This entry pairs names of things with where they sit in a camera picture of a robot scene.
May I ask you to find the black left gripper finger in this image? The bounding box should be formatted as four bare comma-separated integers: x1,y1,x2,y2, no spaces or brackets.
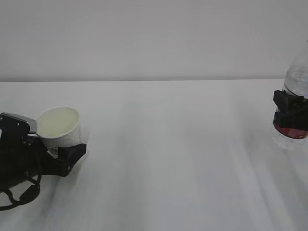
45,143,87,177

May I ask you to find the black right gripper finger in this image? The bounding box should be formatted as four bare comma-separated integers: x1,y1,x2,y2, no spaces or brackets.
273,90,308,131

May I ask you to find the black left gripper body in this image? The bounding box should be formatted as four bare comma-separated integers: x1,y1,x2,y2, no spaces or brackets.
0,112,56,191

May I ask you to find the white paper cup green logo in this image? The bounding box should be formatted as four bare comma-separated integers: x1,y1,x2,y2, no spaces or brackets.
36,106,82,158

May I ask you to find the clear water bottle red label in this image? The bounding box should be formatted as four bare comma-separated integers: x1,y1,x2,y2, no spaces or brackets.
271,44,308,150

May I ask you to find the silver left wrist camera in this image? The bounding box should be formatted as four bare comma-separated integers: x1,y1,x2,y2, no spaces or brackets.
0,112,38,137

